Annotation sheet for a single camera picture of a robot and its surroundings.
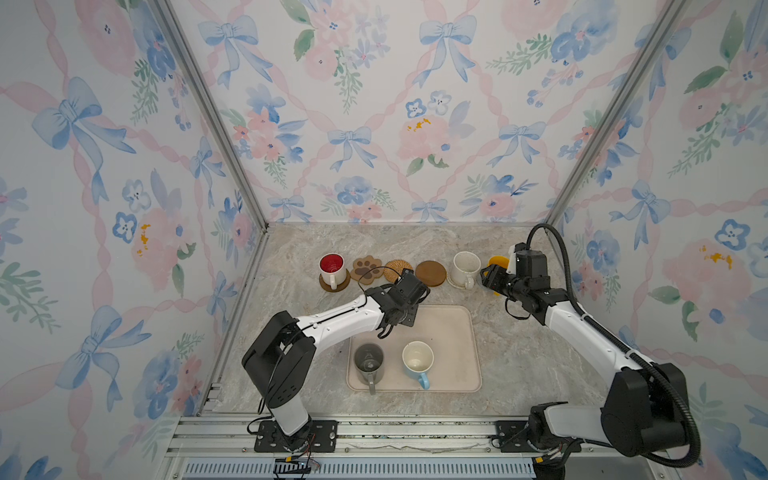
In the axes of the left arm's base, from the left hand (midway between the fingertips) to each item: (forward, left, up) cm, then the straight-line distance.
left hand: (406, 307), depth 87 cm
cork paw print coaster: (+20, +13, -8) cm, 25 cm away
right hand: (+8, -24, +6) cm, 26 cm away
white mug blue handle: (-12, -4, -8) cm, 15 cm away
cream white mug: (+18, -21, -3) cm, 28 cm away
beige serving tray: (-3, -14, -10) cm, 17 cm away
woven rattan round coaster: (+22, +2, -8) cm, 23 cm away
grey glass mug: (-15, +10, -7) cm, 19 cm away
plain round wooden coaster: (+18, -9, -8) cm, 22 cm away
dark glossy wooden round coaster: (+10, +21, -6) cm, 24 cm away
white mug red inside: (+16, +24, -4) cm, 29 cm away
